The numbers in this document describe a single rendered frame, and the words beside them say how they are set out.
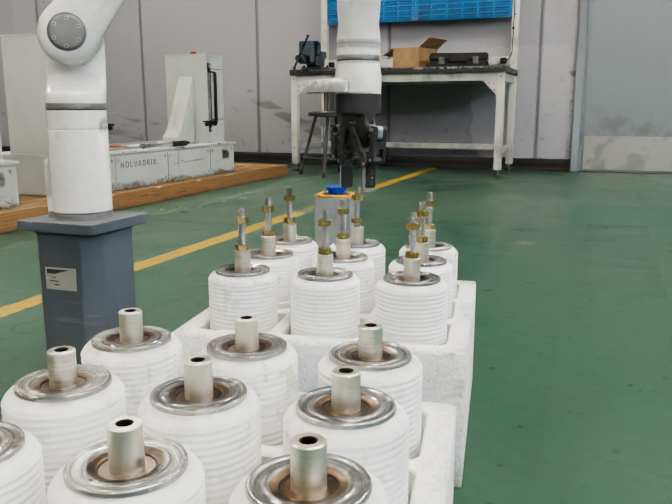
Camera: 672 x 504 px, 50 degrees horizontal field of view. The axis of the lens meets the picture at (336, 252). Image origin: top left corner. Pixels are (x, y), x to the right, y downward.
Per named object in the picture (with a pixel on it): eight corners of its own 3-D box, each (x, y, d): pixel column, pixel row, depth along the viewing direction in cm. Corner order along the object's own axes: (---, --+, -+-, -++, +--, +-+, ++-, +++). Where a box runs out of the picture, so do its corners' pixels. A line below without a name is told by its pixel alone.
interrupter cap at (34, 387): (-7, 402, 56) (-8, 393, 56) (49, 368, 64) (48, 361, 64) (80, 410, 55) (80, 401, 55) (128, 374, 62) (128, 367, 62)
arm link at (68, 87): (42, 7, 115) (50, 117, 118) (31, -1, 106) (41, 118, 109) (103, 9, 117) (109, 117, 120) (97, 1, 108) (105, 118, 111)
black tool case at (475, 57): (432, 70, 551) (433, 56, 549) (488, 69, 542) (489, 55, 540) (428, 67, 518) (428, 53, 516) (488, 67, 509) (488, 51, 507)
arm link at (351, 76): (303, 93, 117) (303, 54, 115) (362, 95, 122) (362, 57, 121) (332, 92, 109) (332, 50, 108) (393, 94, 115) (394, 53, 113)
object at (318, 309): (343, 383, 108) (343, 265, 104) (371, 407, 99) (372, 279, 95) (282, 393, 104) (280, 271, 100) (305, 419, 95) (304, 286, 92)
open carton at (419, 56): (401, 72, 575) (401, 42, 571) (446, 70, 553) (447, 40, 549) (382, 70, 551) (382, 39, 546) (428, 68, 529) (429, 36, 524)
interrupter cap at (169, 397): (132, 414, 54) (131, 406, 54) (174, 378, 61) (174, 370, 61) (228, 423, 53) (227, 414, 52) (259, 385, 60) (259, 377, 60)
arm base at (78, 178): (41, 218, 115) (32, 110, 112) (80, 211, 124) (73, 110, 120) (88, 222, 112) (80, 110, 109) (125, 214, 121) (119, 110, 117)
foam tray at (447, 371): (175, 457, 100) (169, 332, 96) (263, 362, 137) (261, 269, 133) (461, 489, 91) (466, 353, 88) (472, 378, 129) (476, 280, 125)
